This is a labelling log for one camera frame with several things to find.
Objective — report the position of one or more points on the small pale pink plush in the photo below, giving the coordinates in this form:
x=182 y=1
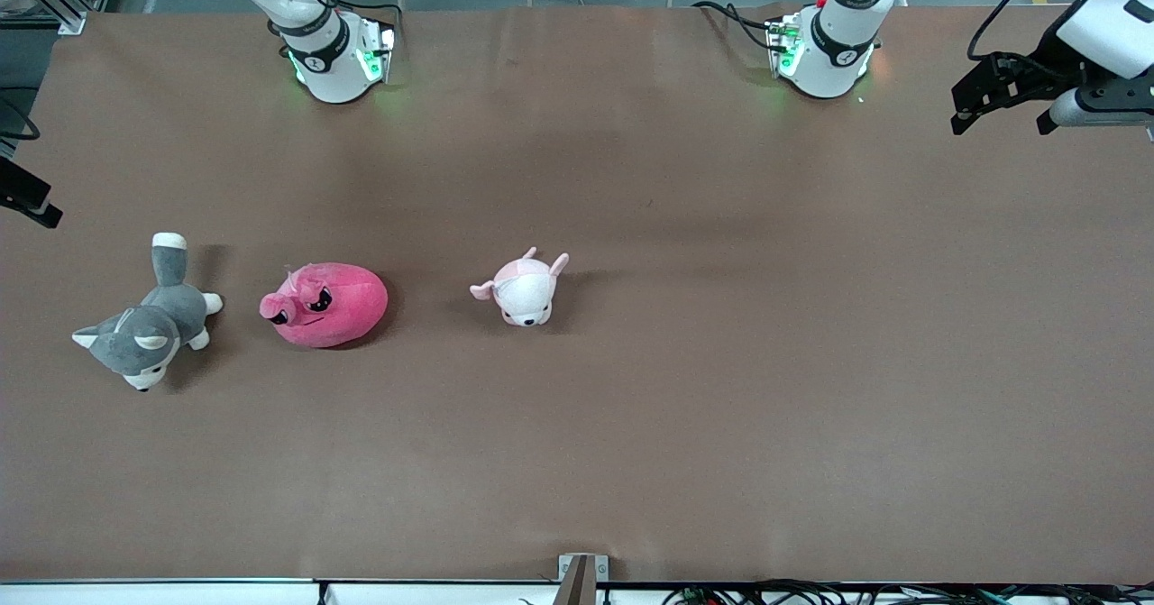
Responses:
x=523 y=294

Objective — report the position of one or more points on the metal table edge bracket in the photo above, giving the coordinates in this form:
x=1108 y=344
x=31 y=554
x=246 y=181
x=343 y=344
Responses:
x=581 y=578

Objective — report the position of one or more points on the pink round plush toy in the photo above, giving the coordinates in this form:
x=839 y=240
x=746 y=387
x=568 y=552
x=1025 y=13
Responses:
x=343 y=307

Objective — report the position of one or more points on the white table edge rail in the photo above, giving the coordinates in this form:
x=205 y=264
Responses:
x=180 y=594

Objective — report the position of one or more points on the grey husky plush toy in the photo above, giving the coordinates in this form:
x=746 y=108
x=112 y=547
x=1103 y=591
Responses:
x=144 y=334

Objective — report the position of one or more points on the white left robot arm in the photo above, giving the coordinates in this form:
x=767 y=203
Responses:
x=838 y=46

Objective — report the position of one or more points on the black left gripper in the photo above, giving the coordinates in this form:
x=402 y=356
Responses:
x=1051 y=57

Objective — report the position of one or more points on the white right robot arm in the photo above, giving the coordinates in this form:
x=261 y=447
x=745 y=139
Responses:
x=329 y=55

